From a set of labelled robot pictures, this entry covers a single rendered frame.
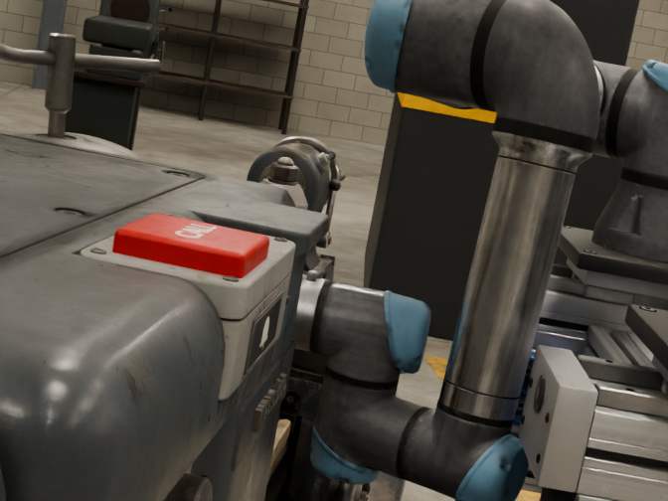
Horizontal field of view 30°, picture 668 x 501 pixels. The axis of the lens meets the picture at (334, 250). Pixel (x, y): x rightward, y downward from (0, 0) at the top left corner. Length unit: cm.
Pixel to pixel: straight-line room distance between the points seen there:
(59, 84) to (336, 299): 35
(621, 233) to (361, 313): 44
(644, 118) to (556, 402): 59
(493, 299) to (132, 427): 78
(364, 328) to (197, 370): 73
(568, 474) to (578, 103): 34
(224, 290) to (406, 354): 70
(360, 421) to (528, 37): 40
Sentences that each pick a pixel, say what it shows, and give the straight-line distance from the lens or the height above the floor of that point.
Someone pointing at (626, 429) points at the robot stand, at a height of 109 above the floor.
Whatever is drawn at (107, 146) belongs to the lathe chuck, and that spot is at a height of 123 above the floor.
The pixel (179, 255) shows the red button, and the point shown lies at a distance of 55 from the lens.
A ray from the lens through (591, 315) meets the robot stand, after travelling 155.
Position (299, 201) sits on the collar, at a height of 113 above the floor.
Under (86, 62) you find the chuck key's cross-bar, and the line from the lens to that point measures 108.
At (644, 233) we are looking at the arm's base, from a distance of 154.
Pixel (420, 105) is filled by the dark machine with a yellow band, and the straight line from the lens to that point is 579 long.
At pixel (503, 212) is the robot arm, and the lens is 117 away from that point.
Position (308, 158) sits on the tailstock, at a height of 113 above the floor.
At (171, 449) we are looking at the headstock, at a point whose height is 121.
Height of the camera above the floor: 137
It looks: 10 degrees down
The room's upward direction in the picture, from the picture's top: 10 degrees clockwise
